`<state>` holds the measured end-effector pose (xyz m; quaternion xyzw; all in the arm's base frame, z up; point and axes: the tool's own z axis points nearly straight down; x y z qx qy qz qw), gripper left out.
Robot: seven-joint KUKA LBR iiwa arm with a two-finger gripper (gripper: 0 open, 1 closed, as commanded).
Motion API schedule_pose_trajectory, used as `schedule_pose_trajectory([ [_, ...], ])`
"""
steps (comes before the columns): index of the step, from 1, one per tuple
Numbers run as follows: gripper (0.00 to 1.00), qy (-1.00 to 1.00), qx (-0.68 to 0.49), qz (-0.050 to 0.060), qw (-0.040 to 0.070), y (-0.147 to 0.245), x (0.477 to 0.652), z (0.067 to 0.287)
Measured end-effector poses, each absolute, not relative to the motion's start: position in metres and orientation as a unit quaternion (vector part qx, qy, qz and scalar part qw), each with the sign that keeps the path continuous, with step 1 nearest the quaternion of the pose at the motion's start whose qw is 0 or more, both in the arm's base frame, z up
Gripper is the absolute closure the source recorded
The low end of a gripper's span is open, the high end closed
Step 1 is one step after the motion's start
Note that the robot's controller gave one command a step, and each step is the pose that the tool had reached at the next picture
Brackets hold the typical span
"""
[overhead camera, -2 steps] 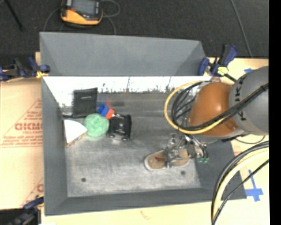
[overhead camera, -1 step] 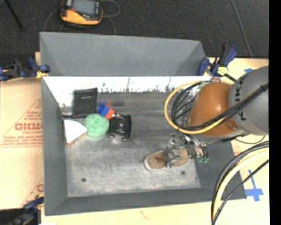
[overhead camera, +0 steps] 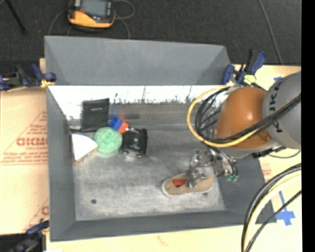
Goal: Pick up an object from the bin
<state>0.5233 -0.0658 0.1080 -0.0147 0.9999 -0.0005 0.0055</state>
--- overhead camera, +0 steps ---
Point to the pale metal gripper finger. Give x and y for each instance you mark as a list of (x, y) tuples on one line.
[(195, 178), (199, 158)]

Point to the grey metal bin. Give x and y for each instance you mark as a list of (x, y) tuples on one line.
[(147, 182)]

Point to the black toy car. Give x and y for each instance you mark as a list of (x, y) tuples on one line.
[(136, 142)]

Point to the blue and orange block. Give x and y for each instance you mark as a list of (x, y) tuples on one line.
[(118, 125)]

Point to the green mesh ball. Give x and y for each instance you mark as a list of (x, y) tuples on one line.
[(108, 140)]

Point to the black flat box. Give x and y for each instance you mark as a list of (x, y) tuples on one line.
[(95, 114)]

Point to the white wedge block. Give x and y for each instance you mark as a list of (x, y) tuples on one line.
[(81, 146)]

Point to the brown cardboard board red print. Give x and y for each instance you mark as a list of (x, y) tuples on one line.
[(21, 172)]

